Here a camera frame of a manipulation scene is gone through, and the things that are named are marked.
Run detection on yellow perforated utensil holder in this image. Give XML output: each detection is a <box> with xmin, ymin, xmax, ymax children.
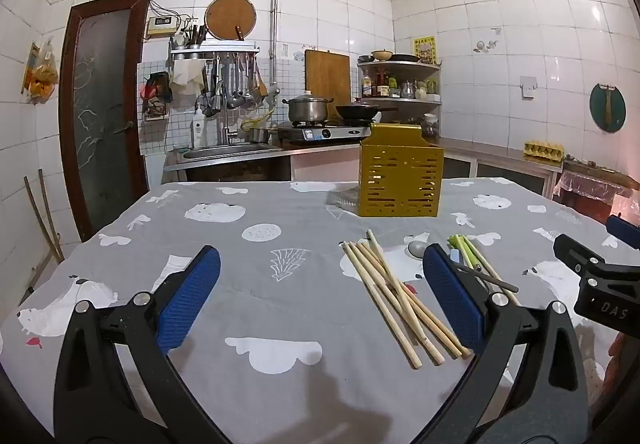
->
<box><xmin>358</xmin><ymin>123</ymin><xmax>445</xmax><ymax>218</ymax></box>

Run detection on black wok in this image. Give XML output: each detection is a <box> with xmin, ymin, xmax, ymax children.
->
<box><xmin>334</xmin><ymin>104</ymin><xmax>399</xmax><ymax>123</ymax></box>

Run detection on round wooden board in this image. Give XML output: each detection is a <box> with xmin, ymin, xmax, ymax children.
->
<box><xmin>204</xmin><ymin>0</ymin><xmax>258</xmax><ymax>42</ymax></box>

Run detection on brown frosted glass door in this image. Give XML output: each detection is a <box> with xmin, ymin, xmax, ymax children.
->
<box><xmin>59</xmin><ymin>0</ymin><xmax>152</xmax><ymax>243</ymax></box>

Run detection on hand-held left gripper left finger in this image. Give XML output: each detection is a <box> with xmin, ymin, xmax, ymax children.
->
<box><xmin>52</xmin><ymin>246</ymin><xmax>231</xmax><ymax>444</ymax></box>

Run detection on red hanging bag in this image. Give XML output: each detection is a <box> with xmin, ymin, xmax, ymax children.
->
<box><xmin>141</xmin><ymin>70</ymin><xmax>174</xmax><ymax>121</ymax></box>

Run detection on grey spoon with black handle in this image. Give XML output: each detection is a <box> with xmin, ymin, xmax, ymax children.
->
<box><xmin>407</xmin><ymin>240</ymin><xmax>519</xmax><ymax>291</ymax></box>

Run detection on yellow wall poster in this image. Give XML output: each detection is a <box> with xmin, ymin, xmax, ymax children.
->
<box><xmin>412</xmin><ymin>36</ymin><xmax>439</xmax><ymax>66</ymax></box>

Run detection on white detergent bottle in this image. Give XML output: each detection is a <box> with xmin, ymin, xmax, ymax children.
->
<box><xmin>192</xmin><ymin>102</ymin><xmax>209</xmax><ymax>149</ymax></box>

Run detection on leaning wooden sticks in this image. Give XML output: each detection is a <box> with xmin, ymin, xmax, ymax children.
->
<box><xmin>19</xmin><ymin>168</ymin><xmax>67</xmax><ymax>307</ymax></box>

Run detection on wooden chopstick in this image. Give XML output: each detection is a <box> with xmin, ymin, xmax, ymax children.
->
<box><xmin>341</xmin><ymin>242</ymin><xmax>423</xmax><ymax>370</ymax></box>
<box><xmin>363</xmin><ymin>242</ymin><xmax>473</xmax><ymax>357</ymax></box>
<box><xmin>348</xmin><ymin>242</ymin><xmax>446</xmax><ymax>366</ymax></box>
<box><xmin>356</xmin><ymin>242</ymin><xmax>462</xmax><ymax>360</ymax></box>
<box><xmin>366</xmin><ymin>229</ymin><xmax>430</xmax><ymax>342</ymax></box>

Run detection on rectangular wooden cutting board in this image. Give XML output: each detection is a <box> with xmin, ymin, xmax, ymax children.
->
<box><xmin>304</xmin><ymin>49</ymin><xmax>352</xmax><ymax>107</ymax></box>

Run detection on kitchen counter cabinet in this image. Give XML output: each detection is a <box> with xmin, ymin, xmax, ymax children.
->
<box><xmin>440</xmin><ymin>136</ymin><xmax>563</xmax><ymax>199</ymax></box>

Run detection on clear plastic tray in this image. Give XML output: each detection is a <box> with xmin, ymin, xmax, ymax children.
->
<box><xmin>327</xmin><ymin>190</ymin><xmax>362</xmax><ymax>215</ymax></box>

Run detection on white hanging cloth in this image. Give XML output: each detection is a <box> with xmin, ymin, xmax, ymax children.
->
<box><xmin>169</xmin><ymin>60</ymin><xmax>207</xmax><ymax>95</ymax></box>

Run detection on grey wall pipe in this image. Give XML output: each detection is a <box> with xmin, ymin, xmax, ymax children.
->
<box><xmin>269</xmin><ymin>0</ymin><xmax>280</xmax><ymax>92</ymax></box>

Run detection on steel pot with lid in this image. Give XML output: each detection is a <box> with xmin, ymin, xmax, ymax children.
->
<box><xmin>281</xmin><ymin>91</ymin><xmax>335</xmax><ymax>125</ymax></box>

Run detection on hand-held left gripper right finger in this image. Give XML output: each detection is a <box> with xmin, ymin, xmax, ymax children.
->
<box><xmin>415</xmin><ymin>244</ymin><xmax>591</xmax><ymax>444</ymax></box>

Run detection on yellow egg carton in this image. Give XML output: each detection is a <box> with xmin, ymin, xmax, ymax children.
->
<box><xmin>523</xmin><ymin>141</ymin><xmax>564</xmax><ymax>160</ymax></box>

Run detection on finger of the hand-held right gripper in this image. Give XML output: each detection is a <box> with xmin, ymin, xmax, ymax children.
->
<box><xmin>553</xmin><ymin>234</ymin><xmax>640</xmax><ymax>282</ymax></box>
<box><xmin>606</xmin><ymin>215</ymin><xmax>640</xmax><ymax>249</ymax></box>

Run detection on grey printed tablecloth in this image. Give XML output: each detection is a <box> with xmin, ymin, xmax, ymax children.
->
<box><xmin>0</xmin><ymin>176</ymin><xmax>640</xmax><ymax>444</ymax></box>

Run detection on gas stove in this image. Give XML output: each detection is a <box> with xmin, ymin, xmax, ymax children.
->
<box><xmin>276</xmin><ymin>120</ymin><xmax>375</xmax><ymax>147</ymax></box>

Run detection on green round hanging board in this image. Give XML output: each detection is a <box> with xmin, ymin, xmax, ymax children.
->
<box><xmin>589</xmin><ymin>83</ymin><xmax>627</xmax><ymax>133</ymax></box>

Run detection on white wall device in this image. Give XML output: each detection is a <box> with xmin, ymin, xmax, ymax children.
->
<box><xmin>145</xmin><ymin>16</ymin><xmax>179</xmax><ymax>38</ymax></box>

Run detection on steel kitchen sink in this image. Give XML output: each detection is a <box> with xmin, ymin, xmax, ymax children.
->
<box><xmin>176</xmin><ymin>141</ymin><xmax>283</xmax><ymax>163</ymax></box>

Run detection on side table with plastic cover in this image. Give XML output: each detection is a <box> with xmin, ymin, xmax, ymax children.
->
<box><xmin>551</xmin><ymin>160</ymin><xmax>635</xmax><ymax>212</ymax></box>

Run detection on hanging plastic bag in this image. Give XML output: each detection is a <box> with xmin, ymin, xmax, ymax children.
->
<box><xmin>21</xmin><ymin>40</ymin><xmax>60</xmax><ymax>105</ymax></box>

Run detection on metal wall utensil rack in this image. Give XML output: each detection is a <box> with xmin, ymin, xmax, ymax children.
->
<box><xmin>170</xmin><ymin>41</ymin><xmax>261</xmax><ymax>60</ymax></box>

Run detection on corner shelf with bottles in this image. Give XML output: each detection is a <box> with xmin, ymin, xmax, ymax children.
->
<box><xmin>356</xmin><ymin>58</ymin><xmax>444</xmax><ymax>105</ymax></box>

